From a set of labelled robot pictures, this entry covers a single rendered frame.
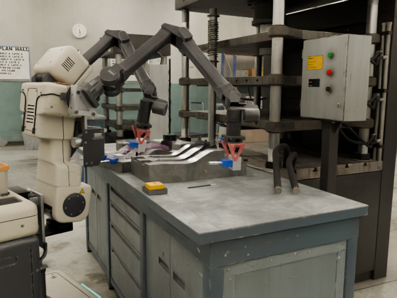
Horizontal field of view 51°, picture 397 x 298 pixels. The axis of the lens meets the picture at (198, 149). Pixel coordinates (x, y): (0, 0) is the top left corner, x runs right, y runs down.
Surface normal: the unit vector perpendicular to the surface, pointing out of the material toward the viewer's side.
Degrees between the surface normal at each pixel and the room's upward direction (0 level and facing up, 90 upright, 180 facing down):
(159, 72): 90
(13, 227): 90
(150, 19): 90
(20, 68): 90
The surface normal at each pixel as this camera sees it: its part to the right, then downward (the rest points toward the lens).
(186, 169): 0.44, 0.14
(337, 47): -0.90, 0.06
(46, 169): -0.72, -0.04
